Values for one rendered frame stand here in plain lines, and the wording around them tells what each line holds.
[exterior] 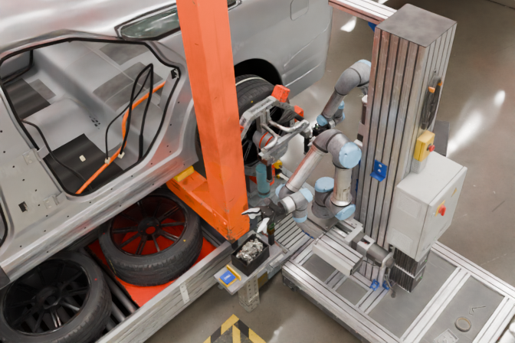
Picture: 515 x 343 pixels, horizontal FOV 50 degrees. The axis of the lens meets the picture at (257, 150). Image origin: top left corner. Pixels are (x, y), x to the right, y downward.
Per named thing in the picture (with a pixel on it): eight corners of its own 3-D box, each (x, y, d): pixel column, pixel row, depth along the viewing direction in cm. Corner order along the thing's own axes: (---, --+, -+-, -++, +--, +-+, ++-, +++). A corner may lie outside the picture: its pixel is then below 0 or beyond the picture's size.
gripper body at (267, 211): (268, 230, 269) (289, 218, 273) (266, 217, 264) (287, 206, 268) (260, 220, 275) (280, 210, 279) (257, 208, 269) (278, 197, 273)
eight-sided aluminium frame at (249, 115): (288, 144, 396) (287, 83, 358) (295, 148, 393) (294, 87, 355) (231, 184, 371) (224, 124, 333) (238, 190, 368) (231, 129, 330)
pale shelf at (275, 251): (264, 237, 358) (264, 234, 356) (283, 253, 349) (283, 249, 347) (213, 278, 338) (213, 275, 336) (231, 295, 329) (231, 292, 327)
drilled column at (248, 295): (250, 294, 377) (245, 258, 347) (260, 303, 371) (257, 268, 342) (239, 303, 372) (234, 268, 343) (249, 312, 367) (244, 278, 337)
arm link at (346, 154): (339, 199, 313) (345, 128, 275) (356, 217, 303) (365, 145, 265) (323, 208, 309) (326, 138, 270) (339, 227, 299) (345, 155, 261)
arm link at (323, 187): (326, 187, 320) (327, 171, 311) (341, 201, 312) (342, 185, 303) (309, 195, 316) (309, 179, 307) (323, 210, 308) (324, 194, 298)
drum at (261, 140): (267, 137, 373) (266, 122, 363) (290, 152, 361) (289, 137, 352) (251, 148, 367) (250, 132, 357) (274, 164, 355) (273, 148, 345)
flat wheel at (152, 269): (146, 195, 410) (139, 174, 393) (221, 228, 384) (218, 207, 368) (86, 262, 370) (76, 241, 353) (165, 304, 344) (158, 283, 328)
